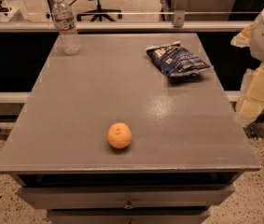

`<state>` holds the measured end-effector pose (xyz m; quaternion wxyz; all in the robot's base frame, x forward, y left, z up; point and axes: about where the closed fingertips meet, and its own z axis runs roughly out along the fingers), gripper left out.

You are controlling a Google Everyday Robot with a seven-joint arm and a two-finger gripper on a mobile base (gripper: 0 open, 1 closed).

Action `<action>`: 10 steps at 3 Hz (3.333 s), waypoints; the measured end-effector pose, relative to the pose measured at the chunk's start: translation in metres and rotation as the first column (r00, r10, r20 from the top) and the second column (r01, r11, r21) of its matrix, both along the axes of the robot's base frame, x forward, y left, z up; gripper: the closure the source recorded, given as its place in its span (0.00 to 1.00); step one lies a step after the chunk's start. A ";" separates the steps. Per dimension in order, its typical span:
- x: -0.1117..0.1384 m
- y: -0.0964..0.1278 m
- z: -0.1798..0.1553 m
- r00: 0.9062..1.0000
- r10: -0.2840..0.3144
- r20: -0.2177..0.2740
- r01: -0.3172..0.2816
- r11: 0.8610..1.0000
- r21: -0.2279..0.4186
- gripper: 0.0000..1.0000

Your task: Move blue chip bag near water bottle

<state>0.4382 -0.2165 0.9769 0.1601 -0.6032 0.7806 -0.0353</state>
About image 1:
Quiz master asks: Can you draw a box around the upper grey drawer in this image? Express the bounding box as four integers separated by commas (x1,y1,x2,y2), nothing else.
18,185,235,210

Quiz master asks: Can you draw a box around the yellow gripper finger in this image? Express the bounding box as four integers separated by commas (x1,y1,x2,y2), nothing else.
237,63,264,119
230,24,252,48

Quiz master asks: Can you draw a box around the blue chip bag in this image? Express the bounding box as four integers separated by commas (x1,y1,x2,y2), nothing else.
146,41,211,78

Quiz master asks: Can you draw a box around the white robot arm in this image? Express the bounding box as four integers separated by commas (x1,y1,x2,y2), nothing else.
230,8,264,125

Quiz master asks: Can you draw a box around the orange fruit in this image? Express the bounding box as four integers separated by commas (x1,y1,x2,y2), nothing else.
107,122,132,149

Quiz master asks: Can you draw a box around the grey drawer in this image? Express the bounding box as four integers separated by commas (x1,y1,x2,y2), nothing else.
48,209,209,224
18,185,235,210

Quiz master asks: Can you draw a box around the grey drawer cabinet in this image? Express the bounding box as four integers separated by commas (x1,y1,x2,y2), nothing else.
0,32,262,224

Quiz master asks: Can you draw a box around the metal railing bracket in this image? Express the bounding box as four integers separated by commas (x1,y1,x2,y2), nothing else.
173,10,185,28

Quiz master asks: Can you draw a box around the lower grey drawer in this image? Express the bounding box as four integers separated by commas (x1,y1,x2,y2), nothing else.
48,209,209,224

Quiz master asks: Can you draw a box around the white box on floor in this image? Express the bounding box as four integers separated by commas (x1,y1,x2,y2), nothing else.
0,7,24,22

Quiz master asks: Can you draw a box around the clear plastic water bottle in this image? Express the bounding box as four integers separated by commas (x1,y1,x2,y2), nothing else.
52,0,80,55

